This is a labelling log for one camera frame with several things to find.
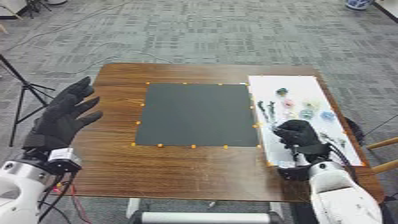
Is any light teal flower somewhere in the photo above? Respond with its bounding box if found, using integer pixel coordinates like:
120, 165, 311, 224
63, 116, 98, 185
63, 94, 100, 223
299, 109, 317, 120

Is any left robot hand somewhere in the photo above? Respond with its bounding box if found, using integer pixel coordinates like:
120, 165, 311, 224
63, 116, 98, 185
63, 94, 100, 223
22, 76, 105, 152

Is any black tripod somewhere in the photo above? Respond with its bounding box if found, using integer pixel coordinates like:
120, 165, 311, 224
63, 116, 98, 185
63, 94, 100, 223
0, 54, 59, 148

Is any blue and white vase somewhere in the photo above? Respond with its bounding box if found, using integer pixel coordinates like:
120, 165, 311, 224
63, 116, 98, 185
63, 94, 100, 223
345, 0, 377, 11

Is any wooden chair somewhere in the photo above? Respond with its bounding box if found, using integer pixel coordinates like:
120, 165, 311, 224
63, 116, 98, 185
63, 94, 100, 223
365, 136, 398, 175

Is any dark mat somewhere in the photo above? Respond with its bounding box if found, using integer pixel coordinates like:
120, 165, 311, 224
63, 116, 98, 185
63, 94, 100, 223
134, 82, 264, 148

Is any white sheet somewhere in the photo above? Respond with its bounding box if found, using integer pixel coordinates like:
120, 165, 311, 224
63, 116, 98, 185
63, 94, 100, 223
246, 74, 367, 168

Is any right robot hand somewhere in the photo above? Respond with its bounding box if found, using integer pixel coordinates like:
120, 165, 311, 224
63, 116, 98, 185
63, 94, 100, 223
272, 119, 333, 158

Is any green sprig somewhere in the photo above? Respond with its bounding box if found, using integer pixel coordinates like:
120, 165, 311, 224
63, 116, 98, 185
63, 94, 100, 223
256, 100, 271, 124
319, 132, 349, 148
267, 101, 280, 122

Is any black cable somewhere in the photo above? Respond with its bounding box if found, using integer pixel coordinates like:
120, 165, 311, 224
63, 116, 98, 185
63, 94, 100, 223
36, 179, 79, 224

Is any pale grey bar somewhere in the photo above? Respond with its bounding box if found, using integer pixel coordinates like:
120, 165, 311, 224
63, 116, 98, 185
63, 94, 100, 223
139, 211, 272, 224

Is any blue flower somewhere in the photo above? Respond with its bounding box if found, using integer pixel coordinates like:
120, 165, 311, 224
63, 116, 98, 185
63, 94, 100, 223
319, 111, 338, 121

